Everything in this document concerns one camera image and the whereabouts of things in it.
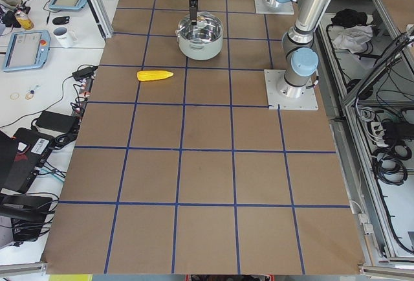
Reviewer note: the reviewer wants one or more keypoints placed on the glass pot lid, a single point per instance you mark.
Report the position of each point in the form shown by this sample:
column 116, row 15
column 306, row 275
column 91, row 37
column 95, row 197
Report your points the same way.
column 209, row 28

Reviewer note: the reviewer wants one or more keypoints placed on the light green cooking pot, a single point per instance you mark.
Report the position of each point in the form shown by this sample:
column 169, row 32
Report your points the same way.
column 200, row 51

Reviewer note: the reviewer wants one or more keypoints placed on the yellow corn cob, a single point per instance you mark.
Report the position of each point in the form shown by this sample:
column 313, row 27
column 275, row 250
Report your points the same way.
column 153, row 75

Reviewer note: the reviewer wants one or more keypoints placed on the black computer mouse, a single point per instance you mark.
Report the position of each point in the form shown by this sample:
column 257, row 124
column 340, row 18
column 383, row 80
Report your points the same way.
column 61, row 20

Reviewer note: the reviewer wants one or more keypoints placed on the white mug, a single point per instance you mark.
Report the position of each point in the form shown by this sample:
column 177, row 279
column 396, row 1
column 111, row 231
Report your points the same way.
column 65, row 37

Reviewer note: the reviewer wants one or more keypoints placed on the black power adapter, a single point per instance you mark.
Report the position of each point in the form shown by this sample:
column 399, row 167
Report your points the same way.
column 84, row 73

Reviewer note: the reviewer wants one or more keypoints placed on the black cloth pile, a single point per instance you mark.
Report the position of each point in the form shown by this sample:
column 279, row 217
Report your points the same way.
column 348, row 18

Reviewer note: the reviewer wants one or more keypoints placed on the blue teach pendant near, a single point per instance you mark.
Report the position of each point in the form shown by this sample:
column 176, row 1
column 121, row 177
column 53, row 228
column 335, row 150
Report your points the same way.
column 27, row 50

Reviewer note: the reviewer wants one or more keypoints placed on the white cloth pile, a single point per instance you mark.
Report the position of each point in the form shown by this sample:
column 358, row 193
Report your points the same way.
column 353, row 39

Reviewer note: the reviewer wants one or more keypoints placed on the black power brick large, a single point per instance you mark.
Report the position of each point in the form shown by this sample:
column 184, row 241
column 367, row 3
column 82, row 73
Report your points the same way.
column 56, row 121

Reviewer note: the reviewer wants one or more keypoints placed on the black laptop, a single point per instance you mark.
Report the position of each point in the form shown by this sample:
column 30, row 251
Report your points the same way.
column 33, row 150

